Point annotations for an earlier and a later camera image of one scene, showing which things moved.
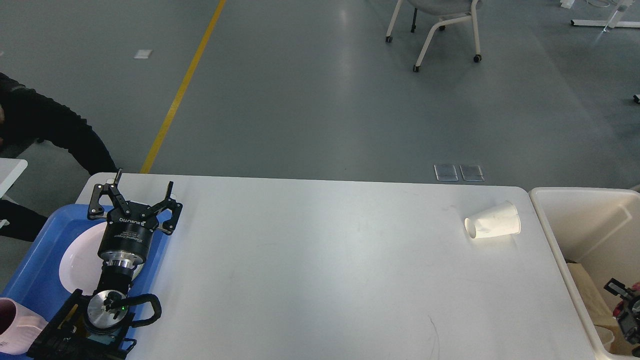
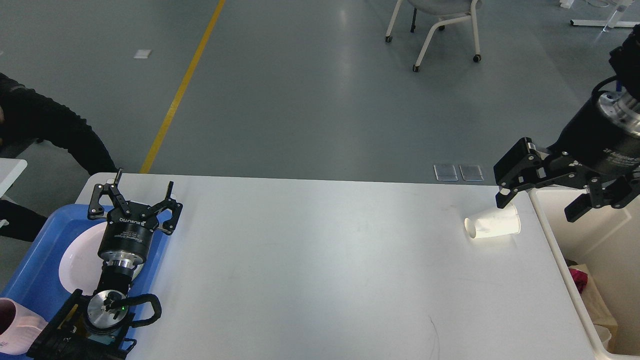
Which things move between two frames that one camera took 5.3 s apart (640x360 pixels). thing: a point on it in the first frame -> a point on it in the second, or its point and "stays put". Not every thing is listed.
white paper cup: x=606 y=335 stays put
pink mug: x=19 y=327 stays put
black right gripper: x=629 y=318 -> x=604 y=136
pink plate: x=80 y=267 stays put
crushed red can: x=620 y=307 -> x=580 y=278
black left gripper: x=125 y=239 stays put
